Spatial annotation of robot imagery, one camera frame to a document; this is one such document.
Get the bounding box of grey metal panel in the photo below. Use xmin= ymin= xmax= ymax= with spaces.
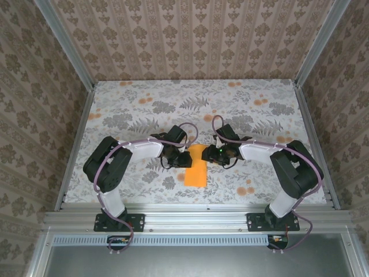
xmin=27 ymin=230 xmax=369 ymax=277

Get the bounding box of black connector box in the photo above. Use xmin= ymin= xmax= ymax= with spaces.
xmin=267 ymin=234 xmax=289 ymax=250
xmin=107 ymin=235 xmax=131 ymax=251

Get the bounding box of aluminium cross rail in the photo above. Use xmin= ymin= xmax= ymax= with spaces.
xmin=43 ymin=203 xmax=351 ymax=232

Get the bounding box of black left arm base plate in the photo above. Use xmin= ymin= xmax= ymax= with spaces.
xmin=93 ymin=212 xmax=145 ymax=232

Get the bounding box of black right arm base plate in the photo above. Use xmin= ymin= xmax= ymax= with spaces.
xmin=247 ymin=212 xmax=300 ymax=232

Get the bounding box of grey slotted cable duct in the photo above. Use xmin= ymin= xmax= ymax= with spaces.
xmin=53 ymin=234 xmax=289 ymax=246

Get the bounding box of aluminium side rail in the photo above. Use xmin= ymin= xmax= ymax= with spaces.
xmin=54 ymin=86 xmax=96 ymax=211
xmin=293 ymin=83 xmax=342 ymax=211

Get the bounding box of aluminium corner post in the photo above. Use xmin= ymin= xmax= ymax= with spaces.
xmin=33 ymin=0 xmax=96 ymax=92
xmin=293 ymin=0 xmax=352 ymax=89

